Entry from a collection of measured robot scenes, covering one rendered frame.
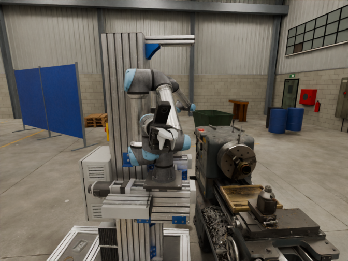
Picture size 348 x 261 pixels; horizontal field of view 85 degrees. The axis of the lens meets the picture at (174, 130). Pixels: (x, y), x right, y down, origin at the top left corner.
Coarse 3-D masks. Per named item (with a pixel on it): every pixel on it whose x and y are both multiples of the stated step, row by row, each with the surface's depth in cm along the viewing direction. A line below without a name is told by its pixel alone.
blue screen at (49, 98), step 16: (16, 80) 720; (32, 80) 651; (48, 80) 594; (64, 80) 546; (32, 96) 674; (48, 96) 613; (64, 96) 562; (80, 96) 522; (32, 112) 698; (48, 112) 633; (64, 112) 579; (80, 112) 531; (32, 128) 787; (48, 128) 651; (64, 128) 596; (80, 128) 548
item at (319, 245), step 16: (240, 240) 107; (256, 240) 102; (272, 240) 103; (288, 240) 104; (304, 240) 104; (320, 240) 104; (256, 256) 95; (272, 256) 93; (320, 256) 96; (336, 256) 96
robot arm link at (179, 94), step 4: (168, 76) 156; (172, 80) 156; (172, 84) 155; (176, 84) 157; (176, 88) 158; (172, 92) 161; (176, 92) 162; (180, 92) 165; (176, 96) 168; (180, 96) 168; (184, 96) 171; (180, 100) 173; (184, 100) 173; (188, 100) 179; (184, 104) 177; (188, 104) 179; (192, 104) 183; (184, 108) 187; (188, 108) 183; (192, 108) 182
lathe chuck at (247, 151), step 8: (232, 144) 165; (240, 144) 162; (224, 152) 162; (240, 152) 162; (248, 152) 163; (224, 160) 162; (232, 160) 163; (240, 160) 171; (256, 160) 165; (224, 168) 164; (232, 168) 165; (240, 176) 167
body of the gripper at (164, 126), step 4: (152, 120) 71; (148, 124) 71; (152, 124) 63; (156, 124) 64; (160, 124) 65; (164, 124) 66; (148, 128) 71; (164, 128) 62; (168, 128) 62; (148, 132) 71; (152, 132) 64; (152, 136) 64; (156, 136) 62; (152, 140) 62; (156, 140) 63; (168, 140) 63; (148, 144) 67; (152, 144) 62; (156, 144) 63; (164, 144) 64; (168, 144) 64; (156, 148) 63; (168, 148) 67
